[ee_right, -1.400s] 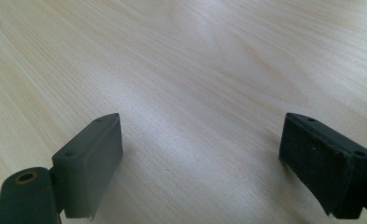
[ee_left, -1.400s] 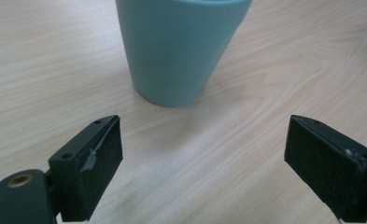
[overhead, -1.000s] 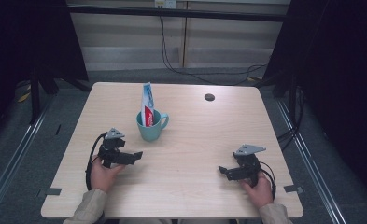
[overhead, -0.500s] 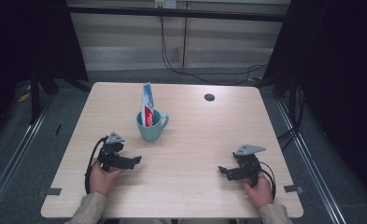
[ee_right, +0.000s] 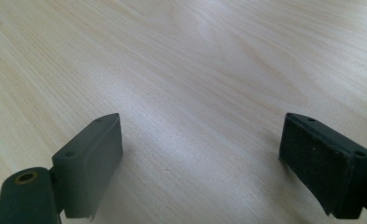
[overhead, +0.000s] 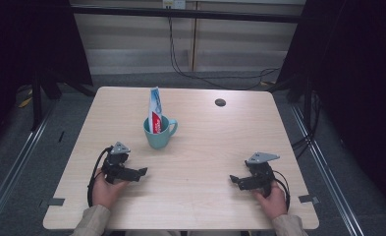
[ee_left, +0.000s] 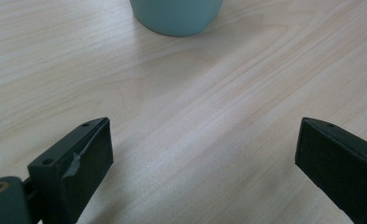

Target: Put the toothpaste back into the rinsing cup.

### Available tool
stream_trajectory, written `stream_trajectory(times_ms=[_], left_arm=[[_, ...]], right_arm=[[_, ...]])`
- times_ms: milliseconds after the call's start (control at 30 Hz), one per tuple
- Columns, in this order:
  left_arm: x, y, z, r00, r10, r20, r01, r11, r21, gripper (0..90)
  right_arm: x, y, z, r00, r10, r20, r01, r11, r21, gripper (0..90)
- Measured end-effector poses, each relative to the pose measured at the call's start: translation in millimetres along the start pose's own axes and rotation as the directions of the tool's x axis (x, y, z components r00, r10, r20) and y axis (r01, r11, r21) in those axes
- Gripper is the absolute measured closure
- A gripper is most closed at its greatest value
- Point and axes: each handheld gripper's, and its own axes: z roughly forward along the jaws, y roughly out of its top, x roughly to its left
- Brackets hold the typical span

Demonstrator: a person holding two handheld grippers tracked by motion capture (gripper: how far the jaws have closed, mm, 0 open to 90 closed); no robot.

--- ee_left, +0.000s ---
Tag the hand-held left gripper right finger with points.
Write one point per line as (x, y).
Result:
(336, 168)

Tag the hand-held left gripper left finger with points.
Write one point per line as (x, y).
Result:
(75, 168)

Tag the teal mug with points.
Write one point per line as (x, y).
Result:
(176, 15)

